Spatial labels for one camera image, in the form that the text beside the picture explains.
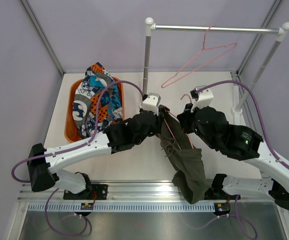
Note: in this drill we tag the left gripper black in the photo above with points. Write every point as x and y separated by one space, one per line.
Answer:
159 119

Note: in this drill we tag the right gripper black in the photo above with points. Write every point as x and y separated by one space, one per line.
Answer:
185 118

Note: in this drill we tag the olive green shorts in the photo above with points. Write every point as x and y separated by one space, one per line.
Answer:
190 176

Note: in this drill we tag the colourful patterned shorts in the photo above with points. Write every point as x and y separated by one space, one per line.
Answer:
91 89

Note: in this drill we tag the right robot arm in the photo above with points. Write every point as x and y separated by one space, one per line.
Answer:
240 143

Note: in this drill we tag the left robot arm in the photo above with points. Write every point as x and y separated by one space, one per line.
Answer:
47 166

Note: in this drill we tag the orange plastic laundry basket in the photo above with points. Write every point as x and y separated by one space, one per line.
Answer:
71 132

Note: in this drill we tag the silver clothes rack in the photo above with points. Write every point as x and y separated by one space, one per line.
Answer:
236 111

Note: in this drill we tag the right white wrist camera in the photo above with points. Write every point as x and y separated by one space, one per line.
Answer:
202 98

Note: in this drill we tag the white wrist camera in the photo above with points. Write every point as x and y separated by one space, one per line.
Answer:
151 103
202 98

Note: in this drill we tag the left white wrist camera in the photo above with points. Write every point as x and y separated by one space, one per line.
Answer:
151 103

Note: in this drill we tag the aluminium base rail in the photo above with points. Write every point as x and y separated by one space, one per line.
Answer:
146 191

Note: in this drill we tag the white slotted cable duct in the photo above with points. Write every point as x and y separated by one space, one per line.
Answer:
124 207

